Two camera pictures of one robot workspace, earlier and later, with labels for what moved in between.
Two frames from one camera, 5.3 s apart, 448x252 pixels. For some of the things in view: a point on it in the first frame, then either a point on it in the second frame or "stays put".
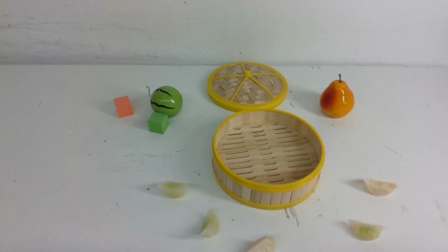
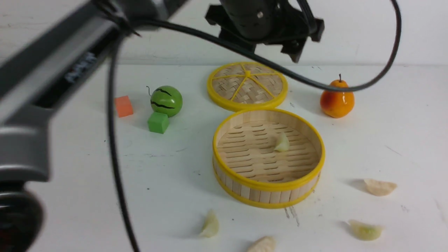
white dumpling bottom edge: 265,244 stays put
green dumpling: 364,231 stays put
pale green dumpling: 211,224 stays put
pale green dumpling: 174,190 → 283,146
